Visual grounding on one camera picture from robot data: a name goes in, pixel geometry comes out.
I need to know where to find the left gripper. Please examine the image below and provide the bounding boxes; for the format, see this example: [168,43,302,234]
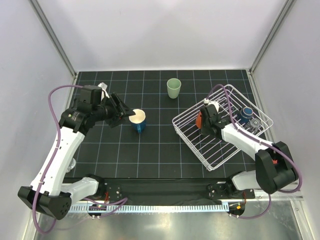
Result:
[92,92,135,128]

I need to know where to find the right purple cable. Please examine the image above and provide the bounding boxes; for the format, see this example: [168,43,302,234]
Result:
[206,83,304,220]

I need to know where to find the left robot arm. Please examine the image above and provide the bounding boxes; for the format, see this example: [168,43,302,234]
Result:
[17,83,135,220]

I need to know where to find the black gridded table mat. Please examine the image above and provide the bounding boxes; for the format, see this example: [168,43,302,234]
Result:
[66,69,256,179]

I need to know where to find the slotted cable duct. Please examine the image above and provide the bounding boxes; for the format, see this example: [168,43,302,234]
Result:
[69,202,229,215]

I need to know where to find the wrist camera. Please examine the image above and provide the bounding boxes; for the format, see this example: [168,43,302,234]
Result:
[97,82,110,100]
[203,98,220,113]

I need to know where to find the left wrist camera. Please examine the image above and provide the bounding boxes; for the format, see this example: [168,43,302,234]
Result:
[97,82,110,100]

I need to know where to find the orange mug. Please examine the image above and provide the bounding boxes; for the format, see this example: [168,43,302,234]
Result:
[195,111,202,129]

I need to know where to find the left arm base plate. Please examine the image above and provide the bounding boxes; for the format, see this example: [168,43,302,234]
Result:
[105,183,123,202]

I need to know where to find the clear faceted glass cup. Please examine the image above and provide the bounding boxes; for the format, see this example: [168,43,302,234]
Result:
[244,117,261,135]

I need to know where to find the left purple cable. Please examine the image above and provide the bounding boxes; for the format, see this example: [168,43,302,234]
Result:
[32,84,128,235]

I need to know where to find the dark blue cup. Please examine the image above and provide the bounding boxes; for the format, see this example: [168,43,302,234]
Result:
[237,106,254,125]

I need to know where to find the blue mug cream inside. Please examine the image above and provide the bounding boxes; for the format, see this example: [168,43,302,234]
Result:
[129,109,147,134]

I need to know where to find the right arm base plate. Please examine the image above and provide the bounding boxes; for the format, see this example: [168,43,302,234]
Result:
[207,182,229,200]

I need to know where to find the pale green tumbler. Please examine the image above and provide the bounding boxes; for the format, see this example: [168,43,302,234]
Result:
[166,78,182,99]

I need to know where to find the purple cable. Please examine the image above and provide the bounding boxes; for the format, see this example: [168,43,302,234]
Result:
[206,83,304,220]
[32,84,128,235]

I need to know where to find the aluminium rail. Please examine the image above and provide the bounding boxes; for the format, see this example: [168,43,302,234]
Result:
[254,181,304,201]

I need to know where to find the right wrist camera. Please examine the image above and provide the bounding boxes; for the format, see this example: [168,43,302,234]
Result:
[203,98,220,113]

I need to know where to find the white wire dish rack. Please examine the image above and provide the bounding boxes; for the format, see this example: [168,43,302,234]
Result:
[172,84,274,171]

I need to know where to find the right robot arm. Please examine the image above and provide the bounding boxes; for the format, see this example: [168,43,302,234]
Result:
[200,104,301,198]

